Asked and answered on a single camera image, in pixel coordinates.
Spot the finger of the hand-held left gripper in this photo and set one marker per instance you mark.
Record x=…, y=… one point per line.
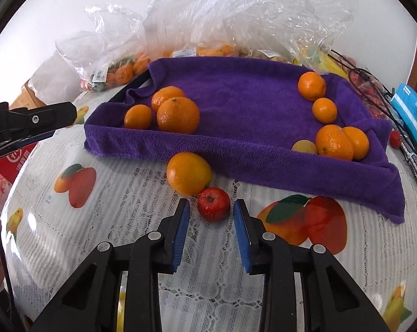
x=39, y=119

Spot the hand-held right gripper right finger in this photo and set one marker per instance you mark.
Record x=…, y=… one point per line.
x=243, y=235

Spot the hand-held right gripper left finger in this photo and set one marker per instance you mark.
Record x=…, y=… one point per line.
x=180, y=235

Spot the small red apple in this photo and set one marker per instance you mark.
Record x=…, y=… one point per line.
x=213, y=204

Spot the black tray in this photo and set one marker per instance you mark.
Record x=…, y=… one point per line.
x=132, y=84

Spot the small yellow fruit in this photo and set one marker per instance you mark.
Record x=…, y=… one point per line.
x=304, y=147

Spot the large oval orange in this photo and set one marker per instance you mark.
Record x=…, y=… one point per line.
x=333, y=142

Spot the brown cardboard box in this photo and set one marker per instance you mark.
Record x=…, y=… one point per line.
x=33, y=93

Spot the red box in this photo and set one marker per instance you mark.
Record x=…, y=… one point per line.
x=13, y=159

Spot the fruit print tablecloth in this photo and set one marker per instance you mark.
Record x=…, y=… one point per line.
x=108, y=249

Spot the bag of leafy tangerines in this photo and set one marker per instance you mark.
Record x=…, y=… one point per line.
x=122, y=71

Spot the small orange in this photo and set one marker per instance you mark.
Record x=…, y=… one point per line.
x=138, y=116

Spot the purple towel covered tray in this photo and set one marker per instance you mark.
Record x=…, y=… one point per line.
x=246, y=110

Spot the small red fruit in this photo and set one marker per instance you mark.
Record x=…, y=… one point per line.
x=395, y=139

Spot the bag of pale yellow fruit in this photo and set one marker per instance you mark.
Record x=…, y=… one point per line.
x=267, y=56

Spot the bag of oranges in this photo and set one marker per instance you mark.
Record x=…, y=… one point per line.
x=215, y=50

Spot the yellow produce in plastic wrap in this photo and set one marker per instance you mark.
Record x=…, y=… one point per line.
x=327, y=64

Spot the bag of red fruit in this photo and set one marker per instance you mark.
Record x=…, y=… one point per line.
x=371, y=91

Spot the blue tissue pack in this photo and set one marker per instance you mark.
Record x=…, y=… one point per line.
x=414, y=110

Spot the large clear plastic bag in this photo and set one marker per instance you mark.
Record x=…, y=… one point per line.
x=229, y=13

